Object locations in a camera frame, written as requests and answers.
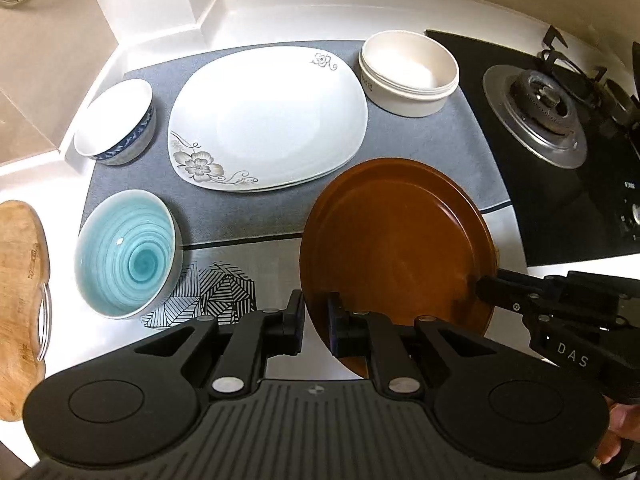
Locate person's right hand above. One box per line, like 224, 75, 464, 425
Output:
595, 401, 640, 466

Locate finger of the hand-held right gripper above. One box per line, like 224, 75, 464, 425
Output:
492, 267, 553, 292
474, 277, 548, 322

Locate white bowl with blue pattern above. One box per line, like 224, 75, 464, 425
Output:
73, 79, 157, 167

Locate teal spiral bowl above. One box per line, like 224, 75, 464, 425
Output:
74, 190, 184, 320

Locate white square floral plate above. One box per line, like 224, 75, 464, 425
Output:
167, 46, 369, 191

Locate beige sink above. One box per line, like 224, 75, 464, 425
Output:
0, 0, 115, 167

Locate black glass gas hob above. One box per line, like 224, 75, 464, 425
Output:
425, 25, 640, 268

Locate wooden cutting board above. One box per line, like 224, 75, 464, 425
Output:
0, 200, 53, 422

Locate cream round bowl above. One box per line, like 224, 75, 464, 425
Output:
358, 30, 460, 118

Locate brown round plate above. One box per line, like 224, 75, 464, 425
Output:
299, 158, 501, 379

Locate grey leaf-print drying mat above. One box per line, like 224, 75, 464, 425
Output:
79, 40, 515, 332

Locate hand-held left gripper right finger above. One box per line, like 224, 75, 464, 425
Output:
327, 293, 547, 400

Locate black pan support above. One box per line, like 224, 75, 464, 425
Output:
537, 25, 640, 133

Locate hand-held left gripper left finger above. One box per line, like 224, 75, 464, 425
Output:
134, 290, 306, 400

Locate metal gas burner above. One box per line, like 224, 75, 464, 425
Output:
482, 63, 589, 170

